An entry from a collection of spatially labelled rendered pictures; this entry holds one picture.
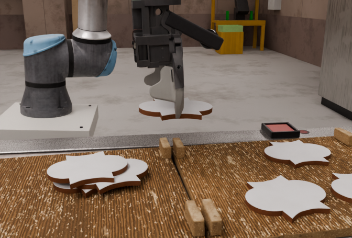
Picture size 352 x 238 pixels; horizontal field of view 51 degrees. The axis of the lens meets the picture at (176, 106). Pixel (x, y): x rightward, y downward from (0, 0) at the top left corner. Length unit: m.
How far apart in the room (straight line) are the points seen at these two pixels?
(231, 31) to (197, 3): 1.77
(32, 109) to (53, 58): 0.16
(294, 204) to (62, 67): 0.76
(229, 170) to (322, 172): 0.18
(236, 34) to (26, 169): 8.51
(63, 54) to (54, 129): 0.23
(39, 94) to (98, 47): 0.22
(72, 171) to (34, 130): 0.39
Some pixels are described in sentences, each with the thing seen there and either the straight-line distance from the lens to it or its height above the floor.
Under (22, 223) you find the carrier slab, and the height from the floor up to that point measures 0.94.
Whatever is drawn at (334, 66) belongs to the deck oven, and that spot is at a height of 0.53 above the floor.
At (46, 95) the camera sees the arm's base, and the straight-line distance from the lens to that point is 1.13.
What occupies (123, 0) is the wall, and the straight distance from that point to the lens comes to 10.31.
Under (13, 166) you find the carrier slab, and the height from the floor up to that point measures 0.94.
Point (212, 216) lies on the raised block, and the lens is 0.54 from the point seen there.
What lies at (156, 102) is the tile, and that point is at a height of 1.06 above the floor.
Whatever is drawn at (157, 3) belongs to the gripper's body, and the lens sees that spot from 0.64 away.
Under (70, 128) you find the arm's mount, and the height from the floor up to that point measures 0.92.
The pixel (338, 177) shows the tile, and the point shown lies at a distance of 0.74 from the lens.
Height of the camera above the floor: 1.25
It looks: 16 degrees down
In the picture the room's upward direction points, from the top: straight up
